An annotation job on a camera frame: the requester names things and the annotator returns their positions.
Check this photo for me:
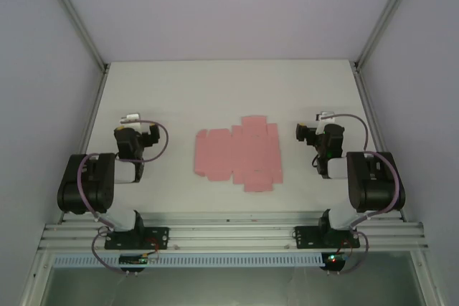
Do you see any pink paper box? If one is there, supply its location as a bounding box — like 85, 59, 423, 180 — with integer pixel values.
194, 115, 284, 194

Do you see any grey metal lower panel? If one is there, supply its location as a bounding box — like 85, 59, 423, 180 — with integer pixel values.
45, 266, 421, 306

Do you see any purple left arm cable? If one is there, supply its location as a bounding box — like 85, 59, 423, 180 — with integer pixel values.
77, 119, 170, 277

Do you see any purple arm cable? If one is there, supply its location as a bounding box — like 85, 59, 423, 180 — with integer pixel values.
77, 119, 170, 277
322, 113, 401, 277

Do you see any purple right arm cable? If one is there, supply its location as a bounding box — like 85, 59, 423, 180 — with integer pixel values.
322, 113, 401, 277

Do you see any aluminium table side rail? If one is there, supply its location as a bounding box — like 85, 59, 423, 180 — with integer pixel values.
352, 64, 404, 221
55, 64, 110, 224

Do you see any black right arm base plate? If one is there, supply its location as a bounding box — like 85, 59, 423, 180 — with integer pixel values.
294, 225, 361, 250

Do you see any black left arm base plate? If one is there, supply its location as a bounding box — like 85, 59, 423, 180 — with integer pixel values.
104, 226, 170, 250

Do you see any aluminium mounting rail bed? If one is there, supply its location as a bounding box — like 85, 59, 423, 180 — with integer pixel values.
37, 210, 430, 252

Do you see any aluminium frame post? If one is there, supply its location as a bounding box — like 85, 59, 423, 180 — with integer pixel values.
354, 0, 420, 70
34, 0, 110, 72

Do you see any pale blue slotted cable duct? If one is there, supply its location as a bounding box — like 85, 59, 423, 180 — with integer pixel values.
52, 252, 323, 268

